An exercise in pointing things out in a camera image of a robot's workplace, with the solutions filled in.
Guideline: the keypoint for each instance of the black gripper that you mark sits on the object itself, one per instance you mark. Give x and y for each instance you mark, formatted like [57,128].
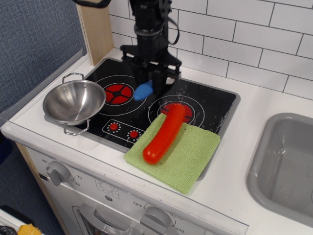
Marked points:
[150,60]

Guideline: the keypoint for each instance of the blue-handled metal spoon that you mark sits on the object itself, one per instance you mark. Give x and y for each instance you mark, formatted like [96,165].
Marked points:
[143,91]

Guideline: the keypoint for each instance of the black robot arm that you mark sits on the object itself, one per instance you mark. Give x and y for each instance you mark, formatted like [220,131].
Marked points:
[151,17]

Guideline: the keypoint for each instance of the black toy stove top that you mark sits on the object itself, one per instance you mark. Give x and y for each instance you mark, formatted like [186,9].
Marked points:
[122,120]

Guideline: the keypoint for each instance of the red toy sausage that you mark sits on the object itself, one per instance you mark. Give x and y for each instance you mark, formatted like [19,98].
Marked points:
[166,135]

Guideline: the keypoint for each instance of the green woven cloth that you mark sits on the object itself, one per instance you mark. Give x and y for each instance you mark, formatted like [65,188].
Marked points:
[185,160]

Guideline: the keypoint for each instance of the grey timer knob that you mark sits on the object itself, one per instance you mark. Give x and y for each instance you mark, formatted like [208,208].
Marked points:
[58,173]

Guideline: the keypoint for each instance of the white toy oven front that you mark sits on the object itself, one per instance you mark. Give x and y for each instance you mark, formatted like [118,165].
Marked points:
[89,206]

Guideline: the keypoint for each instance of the grey oven knob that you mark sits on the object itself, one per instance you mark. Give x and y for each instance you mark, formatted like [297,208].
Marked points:
[156,220]

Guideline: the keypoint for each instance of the grey sink basin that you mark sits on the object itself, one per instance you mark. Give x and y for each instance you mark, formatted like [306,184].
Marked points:
[280,177]

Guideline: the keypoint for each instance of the yellow black object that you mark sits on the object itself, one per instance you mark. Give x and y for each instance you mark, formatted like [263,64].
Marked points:
[27,229]

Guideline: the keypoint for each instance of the light wooden post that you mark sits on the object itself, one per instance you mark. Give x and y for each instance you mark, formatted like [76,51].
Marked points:
[97,32]

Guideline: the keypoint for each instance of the steel bowl with handles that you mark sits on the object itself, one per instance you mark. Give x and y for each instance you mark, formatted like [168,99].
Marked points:
[74,102]

